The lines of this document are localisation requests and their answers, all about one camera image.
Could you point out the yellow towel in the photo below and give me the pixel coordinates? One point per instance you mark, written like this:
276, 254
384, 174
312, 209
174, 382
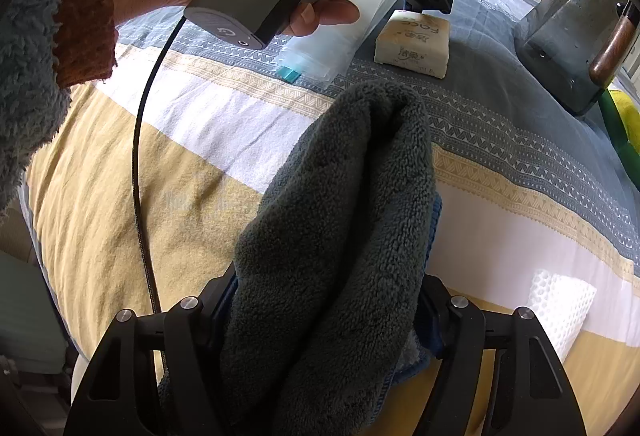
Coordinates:
631, 108

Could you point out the translucent white pouch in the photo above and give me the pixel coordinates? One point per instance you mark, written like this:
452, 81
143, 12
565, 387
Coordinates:
325, 61

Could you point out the grey towel with blue edge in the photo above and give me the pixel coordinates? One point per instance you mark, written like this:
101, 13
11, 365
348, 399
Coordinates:
340, 216

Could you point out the beige tissue pack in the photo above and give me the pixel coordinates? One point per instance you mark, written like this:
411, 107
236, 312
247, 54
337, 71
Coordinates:
412, 48

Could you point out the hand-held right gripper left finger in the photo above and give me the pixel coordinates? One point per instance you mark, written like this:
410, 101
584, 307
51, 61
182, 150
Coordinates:
205, 311

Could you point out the smoked glass pitcher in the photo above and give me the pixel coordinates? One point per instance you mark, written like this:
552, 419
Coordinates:
560, 46

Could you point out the green tray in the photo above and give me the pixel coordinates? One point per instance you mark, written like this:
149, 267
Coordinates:
620, 136

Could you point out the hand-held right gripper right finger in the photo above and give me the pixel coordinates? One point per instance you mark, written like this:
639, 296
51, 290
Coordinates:
445, 311

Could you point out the white paper towel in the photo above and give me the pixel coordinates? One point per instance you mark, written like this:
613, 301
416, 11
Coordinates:
560, 306

